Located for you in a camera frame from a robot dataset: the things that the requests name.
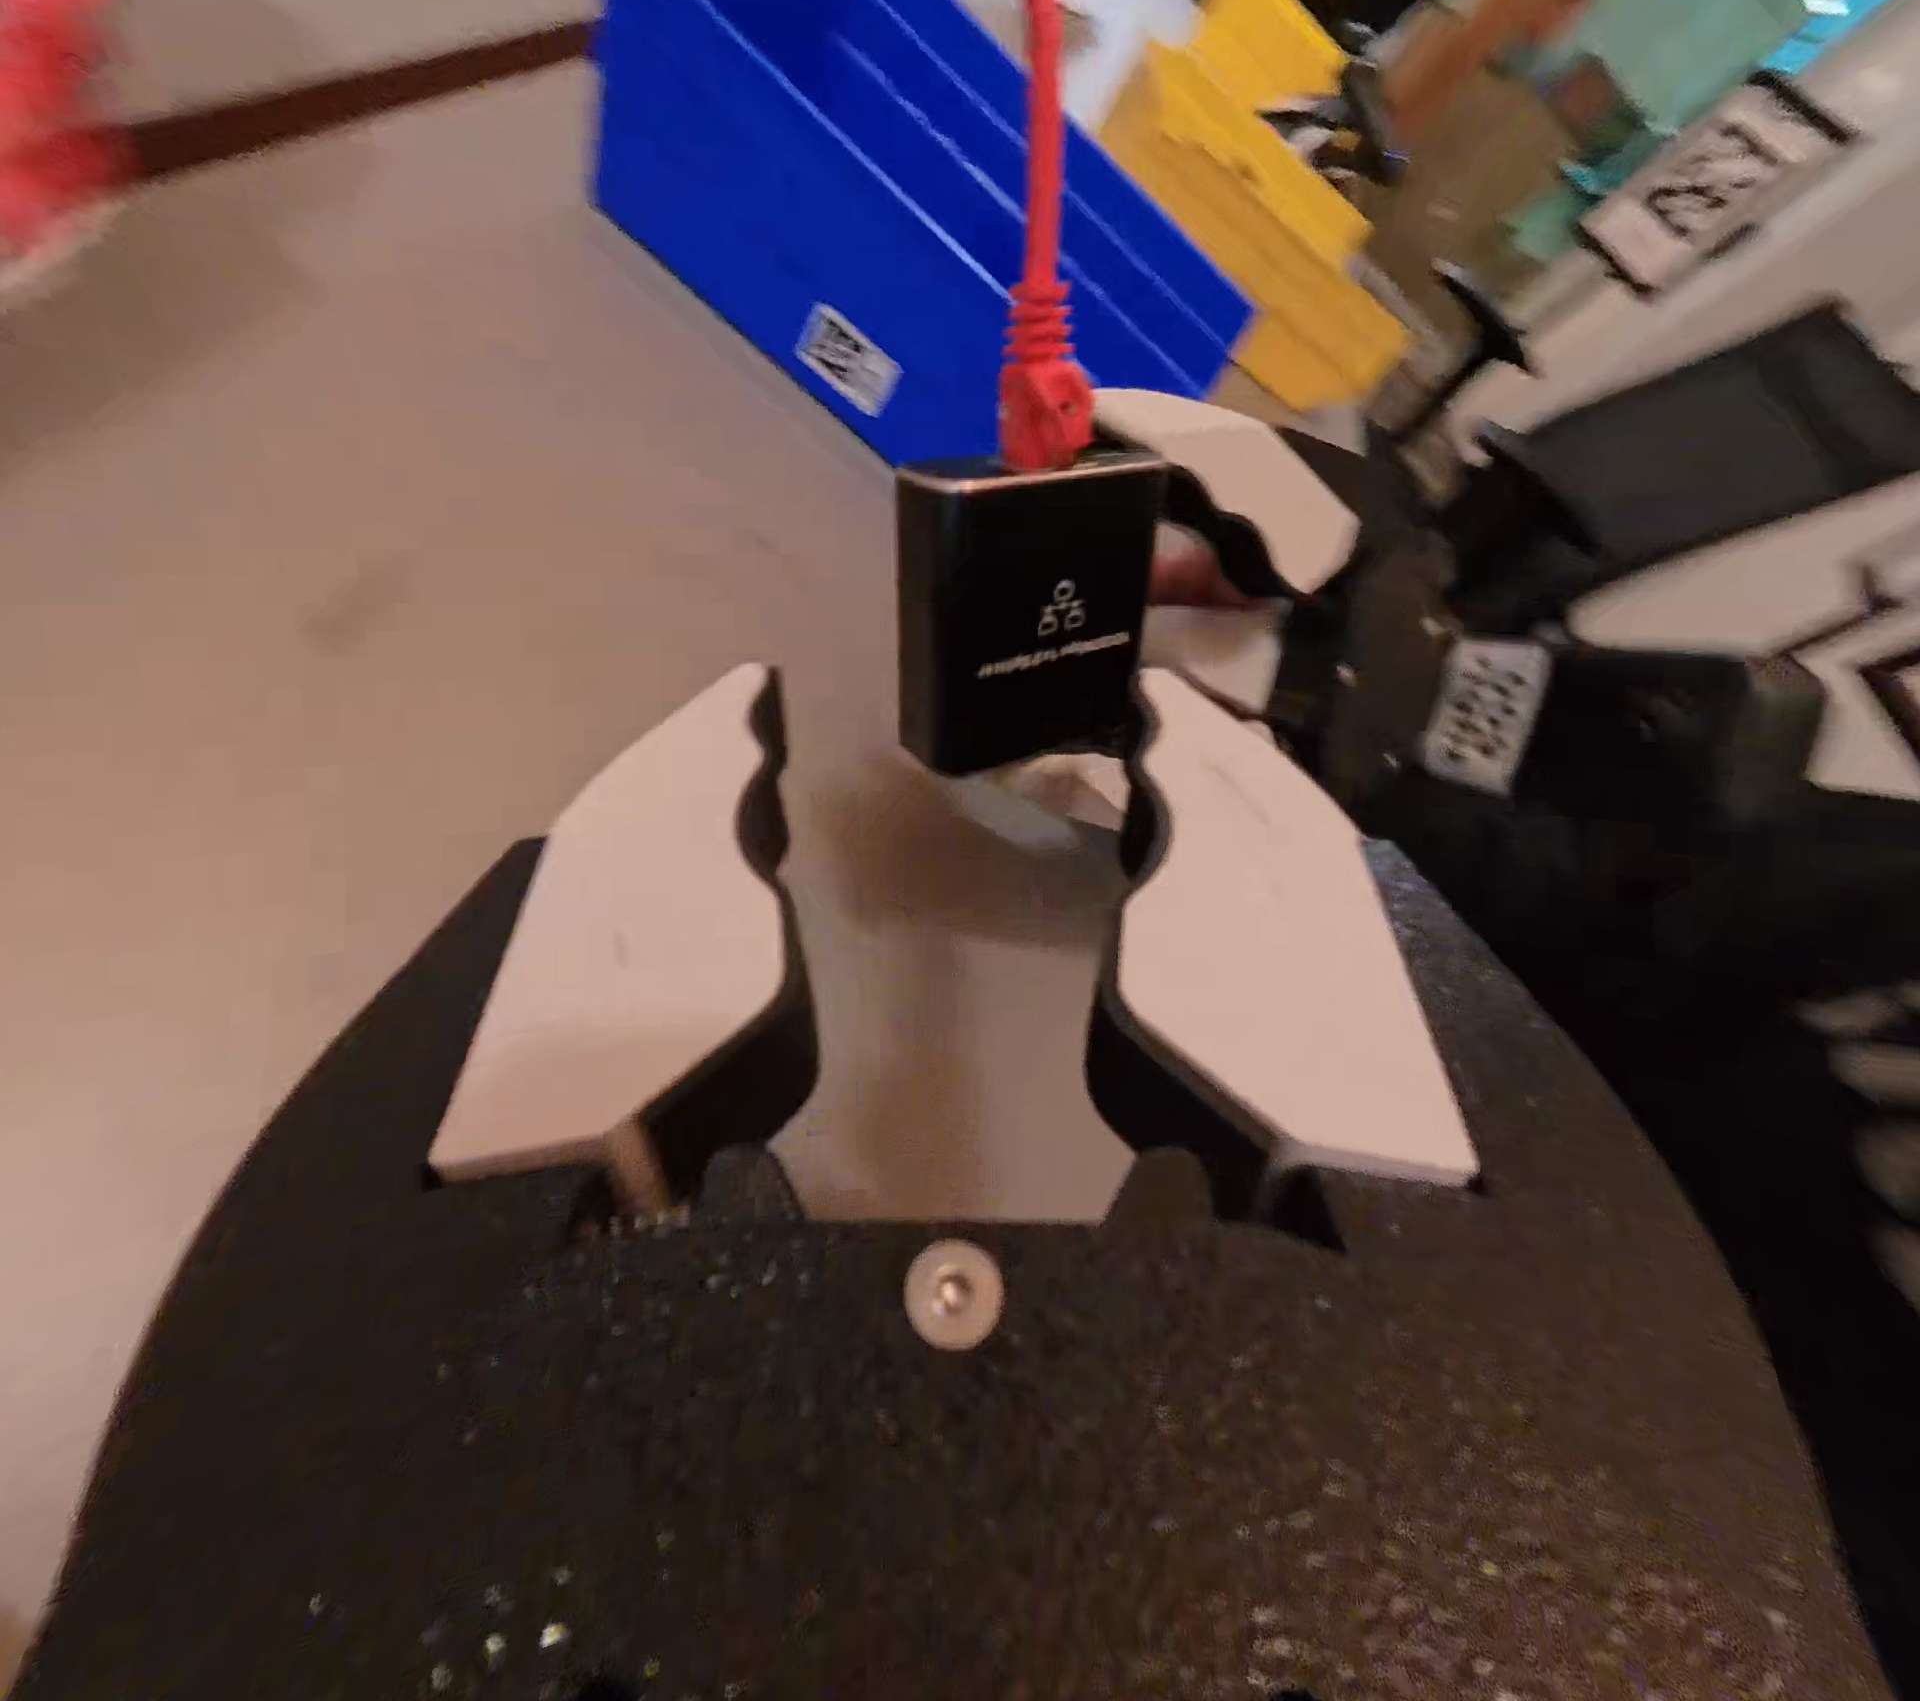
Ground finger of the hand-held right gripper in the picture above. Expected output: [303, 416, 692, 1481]
[1090, 388, 1361, 601]
[1148, 601, 1289, 715]

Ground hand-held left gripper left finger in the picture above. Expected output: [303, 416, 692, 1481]
[430, 661, 820, 1211]

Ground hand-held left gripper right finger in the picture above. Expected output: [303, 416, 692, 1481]
[1088, 668, 1486, 1217]

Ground black network splitter box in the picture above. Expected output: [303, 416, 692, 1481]
[894, 454, 1172, 777]

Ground red ethernet cable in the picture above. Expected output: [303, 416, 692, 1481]
[982, 0, 1099, 476]

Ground yellow plastic bin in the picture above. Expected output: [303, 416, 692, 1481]
[1104, 0, 1414, 413]

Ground blue plastic bin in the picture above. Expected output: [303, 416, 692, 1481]
[591, 0, 1253, 466]

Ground white sign with black frame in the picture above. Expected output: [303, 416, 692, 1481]
[1576, 69, 1867, 294]

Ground red cable bundle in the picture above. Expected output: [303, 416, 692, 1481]
[0, 0, 214, 288]

